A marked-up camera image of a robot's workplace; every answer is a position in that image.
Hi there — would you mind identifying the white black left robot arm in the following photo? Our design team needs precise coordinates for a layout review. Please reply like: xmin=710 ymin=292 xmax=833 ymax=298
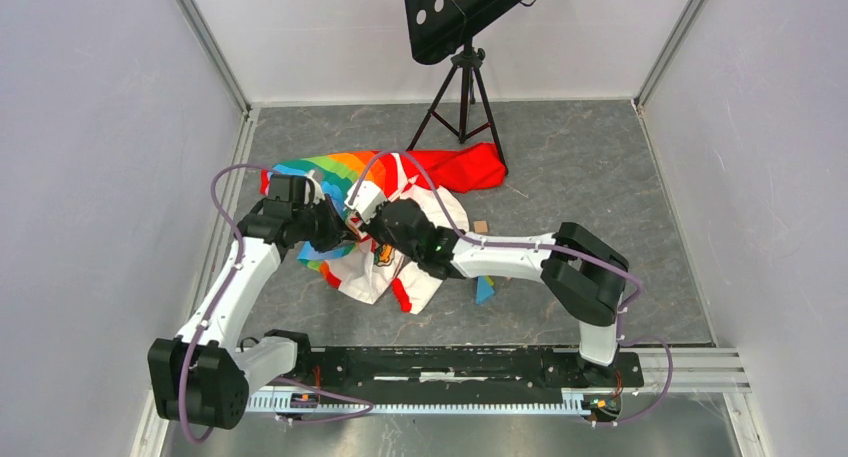
xmin=147 ymin=172 xmax=346 ymax=443

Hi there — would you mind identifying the rainbow cartoon zip jacket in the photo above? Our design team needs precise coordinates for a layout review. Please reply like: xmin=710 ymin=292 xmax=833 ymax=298
xmin=274 ymin=143 xmax=507 ymax=314

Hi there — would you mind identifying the black music stand tripod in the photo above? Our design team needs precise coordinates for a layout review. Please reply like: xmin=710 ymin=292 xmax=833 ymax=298
xmin=404 ymin=0 xmax=536 ymax=163

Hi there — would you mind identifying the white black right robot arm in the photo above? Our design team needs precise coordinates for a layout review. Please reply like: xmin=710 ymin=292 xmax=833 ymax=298
xmin=349 ymin=199 xmax=630 ymax=385

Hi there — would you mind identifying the blue triangular block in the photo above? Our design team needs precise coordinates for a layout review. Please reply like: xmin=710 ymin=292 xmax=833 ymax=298
xmin=475 ymin=276 xmax=496 ymax=305

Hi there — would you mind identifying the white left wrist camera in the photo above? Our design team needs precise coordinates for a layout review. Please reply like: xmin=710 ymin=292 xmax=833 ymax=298
xmin=307 ymin=169 xmax=325 ymax=202

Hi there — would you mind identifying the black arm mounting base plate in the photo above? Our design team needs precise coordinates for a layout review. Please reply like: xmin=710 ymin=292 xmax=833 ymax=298
xmin=287 ymin=346 xmax=645 ymax=404

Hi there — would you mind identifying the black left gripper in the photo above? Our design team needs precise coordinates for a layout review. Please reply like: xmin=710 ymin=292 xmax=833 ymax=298
xmin=293 ymin=194 xmax=360 ymax=254

